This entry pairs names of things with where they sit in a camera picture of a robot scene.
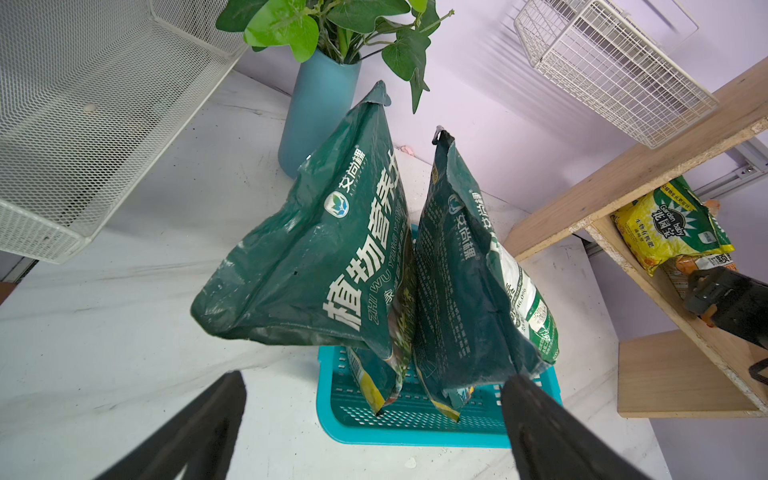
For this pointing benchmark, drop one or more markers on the white wire wall basket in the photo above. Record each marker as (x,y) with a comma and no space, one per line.
(592,51)

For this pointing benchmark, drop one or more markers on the dark green soil bag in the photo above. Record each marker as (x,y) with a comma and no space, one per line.
(334,266)
(480,318)

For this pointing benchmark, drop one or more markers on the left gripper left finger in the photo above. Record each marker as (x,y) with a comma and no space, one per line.
(197,443)

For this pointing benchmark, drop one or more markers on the teal plastic basket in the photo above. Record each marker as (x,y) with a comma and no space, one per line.
(412,420)

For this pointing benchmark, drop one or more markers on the artificial green plant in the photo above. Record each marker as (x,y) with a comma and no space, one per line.
(346,31)

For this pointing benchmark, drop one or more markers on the wooden two-tier shelf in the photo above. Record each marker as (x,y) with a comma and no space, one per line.
(696,370)

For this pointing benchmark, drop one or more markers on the yellow green small bag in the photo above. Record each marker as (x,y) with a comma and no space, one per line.
(635,221)

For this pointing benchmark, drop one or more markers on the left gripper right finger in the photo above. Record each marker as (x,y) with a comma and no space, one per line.
(547,442)

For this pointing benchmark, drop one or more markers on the white mesh tiered rack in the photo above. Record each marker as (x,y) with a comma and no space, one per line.
(92,94)

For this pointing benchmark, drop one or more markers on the orange small bag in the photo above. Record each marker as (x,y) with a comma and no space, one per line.
(690,238)

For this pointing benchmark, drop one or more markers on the teal vase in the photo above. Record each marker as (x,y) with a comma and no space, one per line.
(321,97)

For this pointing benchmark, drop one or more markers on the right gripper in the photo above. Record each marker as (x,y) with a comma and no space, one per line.
(731,301)

